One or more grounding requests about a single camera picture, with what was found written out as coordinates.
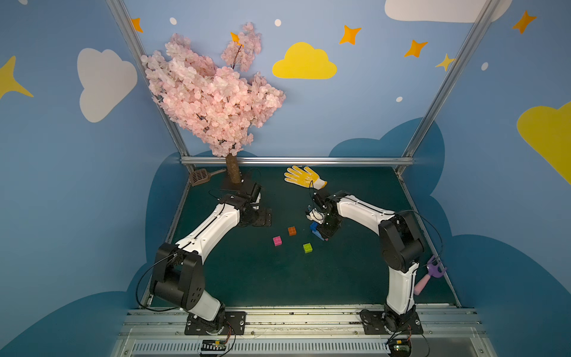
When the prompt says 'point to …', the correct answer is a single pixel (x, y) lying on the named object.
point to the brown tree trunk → (233, 168)
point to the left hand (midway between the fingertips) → (260, 216)
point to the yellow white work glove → (305, 177)
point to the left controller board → (213, 345)
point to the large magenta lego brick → (277, 241)
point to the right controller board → (399, 347)
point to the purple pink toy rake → (435, 269)
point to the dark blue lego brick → (314, 227)
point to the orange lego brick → (291, 230)
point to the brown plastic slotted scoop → (202, 175)
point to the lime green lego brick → (308, 248)
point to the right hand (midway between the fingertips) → (329, 230)
